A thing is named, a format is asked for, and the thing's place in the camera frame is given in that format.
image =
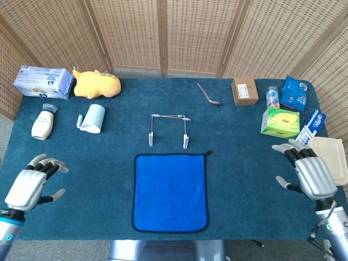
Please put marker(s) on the green tissue box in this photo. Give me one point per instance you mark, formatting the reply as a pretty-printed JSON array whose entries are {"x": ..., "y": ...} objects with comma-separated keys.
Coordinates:
[{"x": 280, "y": 122}]

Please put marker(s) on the grey robot torso base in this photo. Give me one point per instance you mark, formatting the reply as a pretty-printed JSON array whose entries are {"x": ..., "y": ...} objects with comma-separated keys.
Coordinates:
[{"x": 168, "y": 251}]

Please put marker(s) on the blue snack bag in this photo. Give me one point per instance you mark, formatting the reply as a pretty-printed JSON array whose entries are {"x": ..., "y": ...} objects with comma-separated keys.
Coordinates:
[{"x": 293, "y": 95}]

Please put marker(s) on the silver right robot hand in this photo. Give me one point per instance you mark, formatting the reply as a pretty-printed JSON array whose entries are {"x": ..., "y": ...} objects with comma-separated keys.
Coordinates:
[{"x": 315, "y": 176}]

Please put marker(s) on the metal spoon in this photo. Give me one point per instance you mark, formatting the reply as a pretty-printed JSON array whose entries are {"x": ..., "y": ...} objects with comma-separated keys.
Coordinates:
[{"x": 216, "y": 102}]

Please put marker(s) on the beige lidded food container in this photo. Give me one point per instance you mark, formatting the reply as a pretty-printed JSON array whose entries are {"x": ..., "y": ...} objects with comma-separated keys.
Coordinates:
[{"x": 329, "y": 152}]

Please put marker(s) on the blue microfiber cloth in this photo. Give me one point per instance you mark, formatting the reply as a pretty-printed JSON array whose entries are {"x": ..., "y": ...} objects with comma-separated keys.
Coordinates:
[{"x": 170, "y": 190}]

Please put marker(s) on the pale purple carton box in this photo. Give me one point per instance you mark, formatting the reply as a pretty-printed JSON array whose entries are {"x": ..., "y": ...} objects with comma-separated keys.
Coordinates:
[{"x": 40, "y": 81}]

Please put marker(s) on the yellow plush toy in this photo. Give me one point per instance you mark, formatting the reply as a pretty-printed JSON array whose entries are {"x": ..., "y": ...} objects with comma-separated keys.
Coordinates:
[{"x": 98, "y": 85}]

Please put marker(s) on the teal carpet table cover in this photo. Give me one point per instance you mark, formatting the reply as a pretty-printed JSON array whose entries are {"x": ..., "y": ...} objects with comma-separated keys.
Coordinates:
[{"x": 108, "y": 176}]

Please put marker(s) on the small jar with colourful label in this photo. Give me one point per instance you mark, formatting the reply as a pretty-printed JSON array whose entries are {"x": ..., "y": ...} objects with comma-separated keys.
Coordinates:
[{"x": 272, "y": 98}]

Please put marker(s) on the brown cardboard box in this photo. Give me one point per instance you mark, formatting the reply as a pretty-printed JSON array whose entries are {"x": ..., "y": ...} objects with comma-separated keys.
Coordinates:
[{"x": 244, "y": 92}]

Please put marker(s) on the light blue plastic cup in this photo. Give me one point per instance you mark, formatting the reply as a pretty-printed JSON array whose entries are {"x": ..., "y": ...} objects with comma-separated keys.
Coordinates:
[{"x": 93, "y": 117}]

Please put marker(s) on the wicker folding screen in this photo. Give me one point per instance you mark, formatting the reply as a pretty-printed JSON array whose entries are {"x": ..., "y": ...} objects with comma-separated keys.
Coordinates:
[{"x": 201, "y": 32}]

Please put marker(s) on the blue white toothpaste box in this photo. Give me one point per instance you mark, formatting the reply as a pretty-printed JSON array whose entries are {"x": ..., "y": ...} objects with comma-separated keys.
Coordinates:
[{"x": 315, "y": 122}]

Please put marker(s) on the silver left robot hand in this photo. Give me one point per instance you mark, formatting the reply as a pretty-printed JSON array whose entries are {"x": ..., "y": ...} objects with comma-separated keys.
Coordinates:
[{"x": 25, "y": 187}]

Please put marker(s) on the cream squeeze bottle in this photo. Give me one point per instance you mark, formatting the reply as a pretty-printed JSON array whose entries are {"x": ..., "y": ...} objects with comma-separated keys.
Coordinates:
[{"x": 42, "y": 125}]

